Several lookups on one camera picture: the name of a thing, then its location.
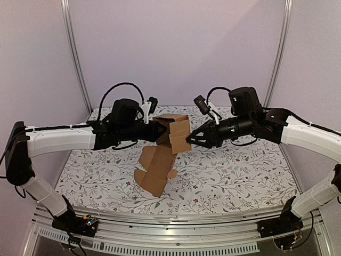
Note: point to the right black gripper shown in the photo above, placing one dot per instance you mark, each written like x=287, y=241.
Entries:
x=213, y=134

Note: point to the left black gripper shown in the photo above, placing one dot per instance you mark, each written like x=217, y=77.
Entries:
x=153, y=135

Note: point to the brown cardboard box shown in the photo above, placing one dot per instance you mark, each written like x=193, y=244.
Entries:
x=158, y=160

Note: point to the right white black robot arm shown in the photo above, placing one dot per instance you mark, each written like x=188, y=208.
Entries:
x=276, y=125

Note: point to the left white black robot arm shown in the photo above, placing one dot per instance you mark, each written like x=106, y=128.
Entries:
x=128, y=121

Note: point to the floral patterned table mat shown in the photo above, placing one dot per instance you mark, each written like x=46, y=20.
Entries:
x=239, y=176

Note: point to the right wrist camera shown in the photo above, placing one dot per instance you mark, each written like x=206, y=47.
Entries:
x=207, y=108

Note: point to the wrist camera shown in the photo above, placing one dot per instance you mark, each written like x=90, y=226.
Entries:
x=148, y=108
x=207, y=108

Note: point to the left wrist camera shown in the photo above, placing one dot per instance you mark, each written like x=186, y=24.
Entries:
x=148, y=108

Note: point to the aluminium front rail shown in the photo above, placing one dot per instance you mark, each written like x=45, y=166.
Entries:
x=155, y=234

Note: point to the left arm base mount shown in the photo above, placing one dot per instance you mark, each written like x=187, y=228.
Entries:
x=77, y=222

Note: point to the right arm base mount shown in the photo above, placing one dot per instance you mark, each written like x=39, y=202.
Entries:
x=285, y=223

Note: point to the right aluminium frame post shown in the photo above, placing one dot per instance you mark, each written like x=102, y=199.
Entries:
x=280, y=51

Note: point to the aluminium frame post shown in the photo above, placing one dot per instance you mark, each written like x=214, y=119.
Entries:
x=280, y=51
x=65, y=7

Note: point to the left aluminium frame post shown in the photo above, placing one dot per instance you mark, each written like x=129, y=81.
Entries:
x=65, y=7

